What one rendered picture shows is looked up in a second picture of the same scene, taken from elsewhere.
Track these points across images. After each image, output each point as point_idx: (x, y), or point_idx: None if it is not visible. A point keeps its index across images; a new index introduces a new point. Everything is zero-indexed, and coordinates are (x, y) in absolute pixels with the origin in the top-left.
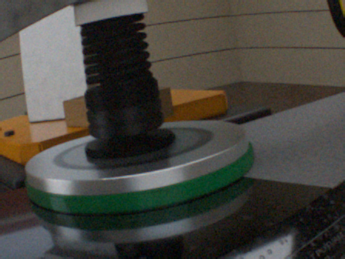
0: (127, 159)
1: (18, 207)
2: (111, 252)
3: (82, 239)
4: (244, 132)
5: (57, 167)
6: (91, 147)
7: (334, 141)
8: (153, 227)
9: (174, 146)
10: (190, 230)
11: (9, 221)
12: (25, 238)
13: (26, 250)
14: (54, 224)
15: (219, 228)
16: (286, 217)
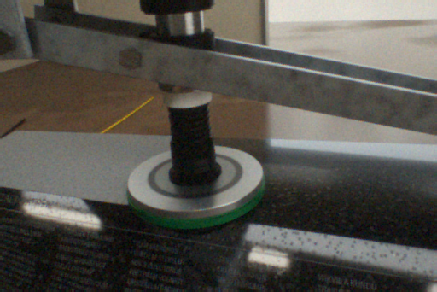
0: (219, 163)
1: (274, 198)
2: (285, 153)
3: (282, 162)
4: (170, 150)
5: (242, 178)
6: (215, 172)
7: (142, 150)
8: (259, 155)
9: None
10: (256, 148)
11: (293, 189)
12: (300, 173)
13: (307, 166)
14: (278, 175)
15: (252, 145)
16: (240, 137)
